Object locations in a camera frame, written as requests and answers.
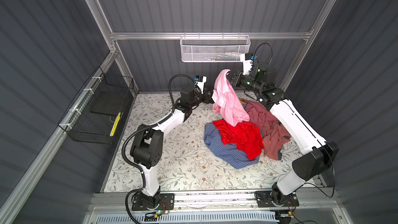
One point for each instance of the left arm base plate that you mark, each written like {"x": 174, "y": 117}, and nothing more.
{"x": 141, "y": 202}

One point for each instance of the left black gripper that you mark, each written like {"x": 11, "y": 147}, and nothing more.
{"x": 210, "y": 100}

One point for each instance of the white wire mesh basket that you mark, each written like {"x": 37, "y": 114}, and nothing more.
{"x": 195, "y": 49}

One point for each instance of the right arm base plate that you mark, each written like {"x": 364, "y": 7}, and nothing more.
{"x": 271, "y": 198}

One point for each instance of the red cloth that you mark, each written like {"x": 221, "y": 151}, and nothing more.
{"x": 245, "y": 135}

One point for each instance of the yellow striped item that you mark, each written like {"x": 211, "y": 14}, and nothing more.
{"x": 115, "y": 125}

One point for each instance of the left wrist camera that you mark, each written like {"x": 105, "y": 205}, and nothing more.
{"x": 200, "y": 82}

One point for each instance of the pink cloth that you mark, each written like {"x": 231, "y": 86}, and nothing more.
{"x": 226, "y": 102}

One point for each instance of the blue checkered cloth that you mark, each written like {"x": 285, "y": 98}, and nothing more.
{"x": 227, "y": 152}

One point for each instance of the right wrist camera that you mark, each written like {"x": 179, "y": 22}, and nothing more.
{"x": 247, "y": 59}

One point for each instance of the maroon cloth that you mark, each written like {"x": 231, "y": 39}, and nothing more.
{"x": 274, "y": 134}

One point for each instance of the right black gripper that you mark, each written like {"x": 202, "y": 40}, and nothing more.
{"x": 236, "y": 79}

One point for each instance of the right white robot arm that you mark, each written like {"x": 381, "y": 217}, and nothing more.
{"x": 317, "y": 154}

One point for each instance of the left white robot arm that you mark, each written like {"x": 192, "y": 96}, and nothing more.
{"x": 143, "y": 149}

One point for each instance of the items in white basket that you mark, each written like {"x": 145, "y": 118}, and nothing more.
{"x": 229, "y": 56}

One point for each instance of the black wire basket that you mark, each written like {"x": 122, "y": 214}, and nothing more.
{"x": 91, "y": 119}

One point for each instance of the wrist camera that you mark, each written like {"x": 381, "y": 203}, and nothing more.
{"x": 247, "y": 59}
{"x": 200, "y": 82}

